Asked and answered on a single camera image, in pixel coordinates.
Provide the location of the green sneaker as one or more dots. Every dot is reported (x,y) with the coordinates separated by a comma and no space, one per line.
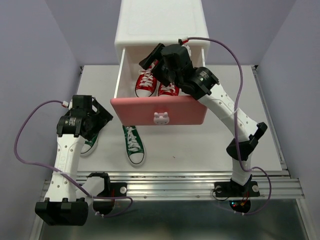
(89,147)
(135,149)

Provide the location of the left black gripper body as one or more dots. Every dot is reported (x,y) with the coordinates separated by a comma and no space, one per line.
(99,120)

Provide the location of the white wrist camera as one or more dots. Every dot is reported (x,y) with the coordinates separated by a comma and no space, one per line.
(66,104)
(183,43)

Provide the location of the pink bunny drawer knob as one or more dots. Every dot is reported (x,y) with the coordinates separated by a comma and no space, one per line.
(161,118)

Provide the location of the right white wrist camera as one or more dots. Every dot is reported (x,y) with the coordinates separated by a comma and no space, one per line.
(183,43)

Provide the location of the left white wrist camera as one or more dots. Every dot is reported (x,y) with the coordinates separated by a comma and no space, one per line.
(66,104)

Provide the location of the aluminium rail frame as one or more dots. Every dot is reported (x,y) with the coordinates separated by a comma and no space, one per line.
(172,192)

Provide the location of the pink front drawer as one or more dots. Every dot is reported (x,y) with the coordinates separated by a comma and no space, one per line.
(146,111)

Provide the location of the red sneaker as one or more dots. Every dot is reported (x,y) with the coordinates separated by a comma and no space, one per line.
(168,91)
(146,83)

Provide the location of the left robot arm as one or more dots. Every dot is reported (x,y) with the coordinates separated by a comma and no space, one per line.
(61,205)

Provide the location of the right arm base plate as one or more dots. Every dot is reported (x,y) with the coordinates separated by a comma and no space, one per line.
(230,189)

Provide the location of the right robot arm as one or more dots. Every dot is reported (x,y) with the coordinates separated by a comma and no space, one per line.
(204,87)

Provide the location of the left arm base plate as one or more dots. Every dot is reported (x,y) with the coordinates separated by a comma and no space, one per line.
(115,189)

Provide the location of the white shoe cabinet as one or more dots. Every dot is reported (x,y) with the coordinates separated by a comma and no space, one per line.
(149,22)

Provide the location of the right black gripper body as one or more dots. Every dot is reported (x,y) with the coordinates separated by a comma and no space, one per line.
(160,72)

